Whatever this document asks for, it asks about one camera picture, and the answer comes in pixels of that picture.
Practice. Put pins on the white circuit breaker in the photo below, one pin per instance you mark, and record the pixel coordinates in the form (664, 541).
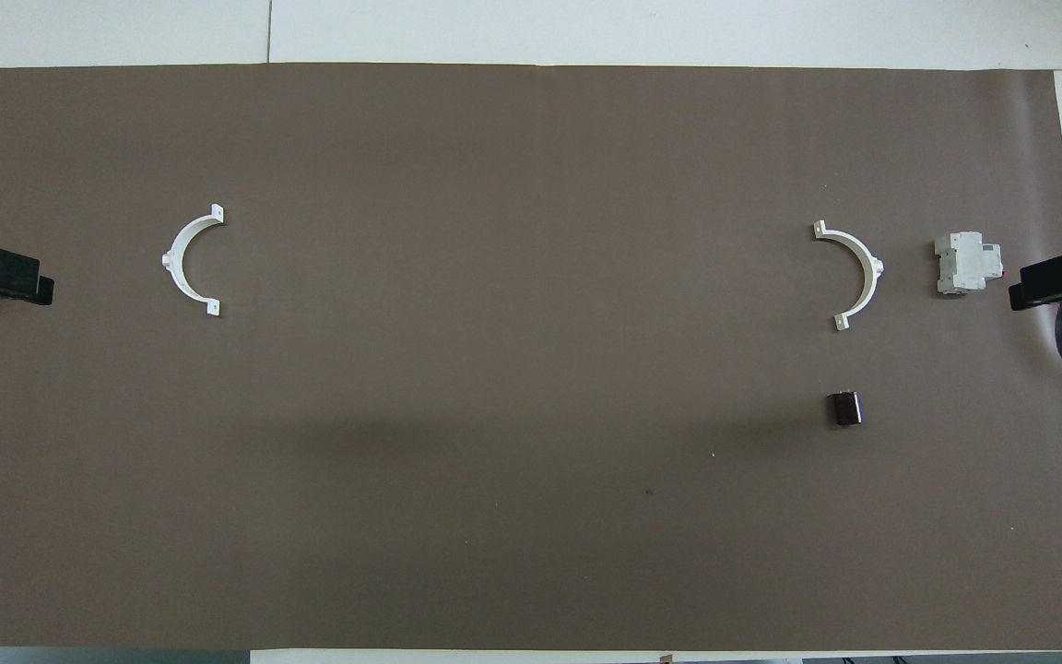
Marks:
(962, 263)

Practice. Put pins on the white half pipe clamp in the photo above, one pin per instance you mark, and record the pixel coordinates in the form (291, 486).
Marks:
(873, 267)
(171, 259)

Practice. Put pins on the brown table mat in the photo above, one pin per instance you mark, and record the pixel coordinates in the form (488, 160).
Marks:
(531, 461)

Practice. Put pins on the small dark brown cylinder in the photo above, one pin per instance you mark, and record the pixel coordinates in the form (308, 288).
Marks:
(845, 409)

